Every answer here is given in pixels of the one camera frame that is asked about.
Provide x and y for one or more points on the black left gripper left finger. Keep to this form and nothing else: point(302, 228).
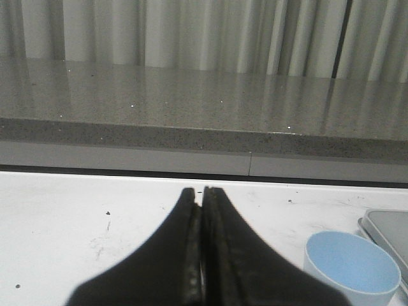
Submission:
point(164, 270)

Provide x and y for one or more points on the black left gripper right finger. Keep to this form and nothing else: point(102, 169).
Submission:
point(240, 268)

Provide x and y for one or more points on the light blue plastic cup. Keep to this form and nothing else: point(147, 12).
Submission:
point(358, 268)

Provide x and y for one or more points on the silver electronic kitchen scale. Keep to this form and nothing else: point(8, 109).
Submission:
point(388, 229)

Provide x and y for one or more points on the grey pleated curtain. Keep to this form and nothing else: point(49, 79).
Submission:
point(361, 40)

